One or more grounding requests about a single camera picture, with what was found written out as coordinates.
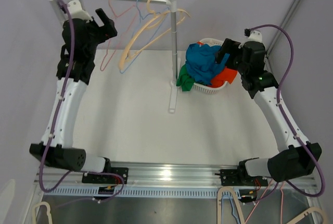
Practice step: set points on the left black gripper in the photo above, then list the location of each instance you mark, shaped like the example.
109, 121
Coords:
106, 32

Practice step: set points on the light blue plastic hanger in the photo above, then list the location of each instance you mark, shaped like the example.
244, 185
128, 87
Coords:
142, 21

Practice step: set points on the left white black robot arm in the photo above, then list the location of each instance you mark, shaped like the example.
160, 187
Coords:
81, 35

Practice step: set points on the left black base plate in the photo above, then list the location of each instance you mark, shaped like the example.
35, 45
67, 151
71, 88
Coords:
115, 178

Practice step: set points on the white plastic laundry basket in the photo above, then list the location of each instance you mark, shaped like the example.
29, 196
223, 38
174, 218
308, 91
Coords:
203, 88

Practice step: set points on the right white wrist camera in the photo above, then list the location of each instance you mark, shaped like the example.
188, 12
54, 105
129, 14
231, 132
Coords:
251, 35

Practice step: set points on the orange t shirt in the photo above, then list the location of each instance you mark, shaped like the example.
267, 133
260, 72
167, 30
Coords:
227, 75

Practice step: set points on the green t shirt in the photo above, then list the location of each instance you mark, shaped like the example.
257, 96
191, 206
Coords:
185, 81

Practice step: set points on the metal clothes rack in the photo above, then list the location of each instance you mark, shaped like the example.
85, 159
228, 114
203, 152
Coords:
175, 58

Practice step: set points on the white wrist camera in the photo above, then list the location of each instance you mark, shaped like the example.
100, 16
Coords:
77, 11
251, 35

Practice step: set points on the pink hanger bottom right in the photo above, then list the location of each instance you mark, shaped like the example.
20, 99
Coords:
262, 196

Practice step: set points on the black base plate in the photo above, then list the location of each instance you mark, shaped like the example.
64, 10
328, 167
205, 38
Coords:
231, 178
115, 178

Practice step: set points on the aluminium rail frame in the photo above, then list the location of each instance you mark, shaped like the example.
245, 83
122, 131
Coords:
167, 175

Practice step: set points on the beige plastic hanger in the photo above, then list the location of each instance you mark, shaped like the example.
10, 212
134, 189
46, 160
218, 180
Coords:
155, 22

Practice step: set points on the beige hanger bottom right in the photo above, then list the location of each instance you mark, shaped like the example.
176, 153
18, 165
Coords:
307, 213

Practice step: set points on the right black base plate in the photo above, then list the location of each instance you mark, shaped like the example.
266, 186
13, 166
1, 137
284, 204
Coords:
231, 178

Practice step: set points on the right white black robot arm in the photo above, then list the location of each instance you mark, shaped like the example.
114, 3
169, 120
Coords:
296, 155

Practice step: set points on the white slotted cable duct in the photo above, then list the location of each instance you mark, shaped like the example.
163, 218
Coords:
133, 191

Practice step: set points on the pink plastic hanger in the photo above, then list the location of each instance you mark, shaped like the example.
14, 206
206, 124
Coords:
107, 58

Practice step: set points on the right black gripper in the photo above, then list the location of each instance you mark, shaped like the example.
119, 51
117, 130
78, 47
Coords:
229, 47

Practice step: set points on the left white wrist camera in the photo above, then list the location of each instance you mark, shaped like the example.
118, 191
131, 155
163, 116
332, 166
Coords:
77, 11

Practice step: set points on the beige hanger bottom centre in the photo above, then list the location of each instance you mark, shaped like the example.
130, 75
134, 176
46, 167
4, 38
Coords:
228, 193

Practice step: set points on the blue t shirt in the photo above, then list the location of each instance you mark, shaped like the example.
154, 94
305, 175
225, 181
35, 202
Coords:
200, 62

